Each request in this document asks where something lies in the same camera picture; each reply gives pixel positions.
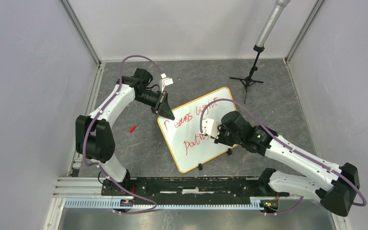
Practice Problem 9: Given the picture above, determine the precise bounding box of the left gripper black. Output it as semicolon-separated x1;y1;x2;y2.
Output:
135;90;175;121

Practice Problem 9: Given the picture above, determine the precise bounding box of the yellow framed whiteboard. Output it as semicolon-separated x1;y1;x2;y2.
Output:
157;87;236;173

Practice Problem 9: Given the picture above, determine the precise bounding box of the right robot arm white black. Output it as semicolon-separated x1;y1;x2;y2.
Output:
202;111;360;217

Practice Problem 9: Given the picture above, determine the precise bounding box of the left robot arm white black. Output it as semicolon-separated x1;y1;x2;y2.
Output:
75;68;175;195

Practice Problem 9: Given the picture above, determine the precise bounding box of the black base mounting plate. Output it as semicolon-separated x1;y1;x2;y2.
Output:
101;176;290;206

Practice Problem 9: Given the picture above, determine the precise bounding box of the silver microphone on tripod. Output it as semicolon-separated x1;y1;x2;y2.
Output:
230;0;290;103

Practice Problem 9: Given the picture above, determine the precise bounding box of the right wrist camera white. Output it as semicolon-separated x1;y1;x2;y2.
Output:
200;118;220;139

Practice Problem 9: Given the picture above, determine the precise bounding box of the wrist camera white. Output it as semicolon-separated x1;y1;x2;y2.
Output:
200;118;220;139
159;73;173;92

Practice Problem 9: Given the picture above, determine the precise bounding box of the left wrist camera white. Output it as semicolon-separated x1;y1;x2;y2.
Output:
159;73;173;92

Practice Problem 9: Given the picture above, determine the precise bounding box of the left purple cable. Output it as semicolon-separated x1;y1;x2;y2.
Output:
81;54;166;215

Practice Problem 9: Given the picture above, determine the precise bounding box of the purple cable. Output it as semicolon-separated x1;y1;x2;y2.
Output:
81;54;166;215
200;98;368;217

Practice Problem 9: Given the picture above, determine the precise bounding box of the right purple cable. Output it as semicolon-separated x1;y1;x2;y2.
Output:
200;98;368;217

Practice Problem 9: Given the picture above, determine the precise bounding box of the aluminium rail with comb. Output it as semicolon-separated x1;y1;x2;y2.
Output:
54;177;342;210

